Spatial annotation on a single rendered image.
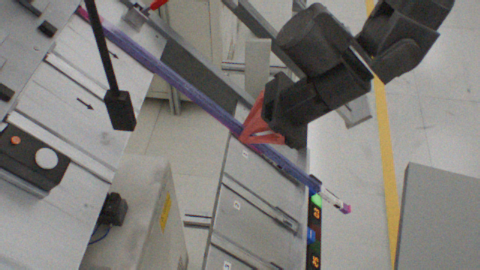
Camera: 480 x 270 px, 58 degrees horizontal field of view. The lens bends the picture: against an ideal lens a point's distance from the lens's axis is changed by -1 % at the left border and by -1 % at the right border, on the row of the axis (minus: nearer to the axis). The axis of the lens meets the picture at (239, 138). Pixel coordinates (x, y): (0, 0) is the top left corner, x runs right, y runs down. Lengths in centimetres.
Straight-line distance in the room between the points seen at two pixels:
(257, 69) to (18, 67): 67
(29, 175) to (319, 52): 34
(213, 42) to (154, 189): 87
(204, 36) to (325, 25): 127
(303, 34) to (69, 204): 34
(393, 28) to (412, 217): 62
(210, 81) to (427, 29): 44
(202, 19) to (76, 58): 110
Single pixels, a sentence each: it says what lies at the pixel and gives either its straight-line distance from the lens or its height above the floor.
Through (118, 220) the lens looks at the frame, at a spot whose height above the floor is 65.
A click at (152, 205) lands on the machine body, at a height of 62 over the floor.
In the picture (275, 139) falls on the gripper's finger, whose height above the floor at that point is 99.
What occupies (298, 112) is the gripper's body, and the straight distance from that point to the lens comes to 57.
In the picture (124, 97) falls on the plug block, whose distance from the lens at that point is 42.
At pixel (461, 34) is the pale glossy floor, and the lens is 278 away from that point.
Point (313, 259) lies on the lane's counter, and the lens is 90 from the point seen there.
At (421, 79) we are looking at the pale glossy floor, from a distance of 238.
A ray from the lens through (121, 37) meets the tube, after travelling 58.
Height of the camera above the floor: 146
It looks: 49 degrees down
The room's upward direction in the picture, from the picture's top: straight up
